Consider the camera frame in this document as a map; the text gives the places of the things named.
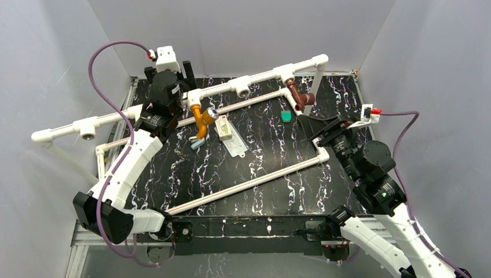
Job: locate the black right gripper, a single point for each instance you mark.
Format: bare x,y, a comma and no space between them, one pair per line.
312,126

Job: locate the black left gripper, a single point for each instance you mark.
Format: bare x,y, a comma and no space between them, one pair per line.
184,72

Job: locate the brown water faucet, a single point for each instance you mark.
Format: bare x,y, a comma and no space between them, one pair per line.
301,100

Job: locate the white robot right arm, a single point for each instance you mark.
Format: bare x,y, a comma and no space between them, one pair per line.
410,253

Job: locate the orange water faucet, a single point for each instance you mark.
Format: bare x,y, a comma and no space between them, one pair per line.
203,120

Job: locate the small cardboard box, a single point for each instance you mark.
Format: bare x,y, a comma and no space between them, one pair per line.
223,128

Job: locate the light blue tape roll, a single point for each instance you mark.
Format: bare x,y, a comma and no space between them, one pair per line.
195,144

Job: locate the clear plastic bag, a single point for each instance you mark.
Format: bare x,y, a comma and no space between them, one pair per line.
236,146

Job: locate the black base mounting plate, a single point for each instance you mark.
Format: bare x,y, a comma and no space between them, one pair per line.
305,235

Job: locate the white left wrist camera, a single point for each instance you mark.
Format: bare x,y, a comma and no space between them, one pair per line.
165,59

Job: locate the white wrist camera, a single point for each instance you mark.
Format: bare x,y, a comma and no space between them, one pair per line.
369,116
165,59

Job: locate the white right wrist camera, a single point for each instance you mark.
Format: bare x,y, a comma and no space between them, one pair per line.
369,116

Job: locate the white PVC pipe frame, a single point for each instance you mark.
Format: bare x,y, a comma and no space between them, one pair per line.
108,153

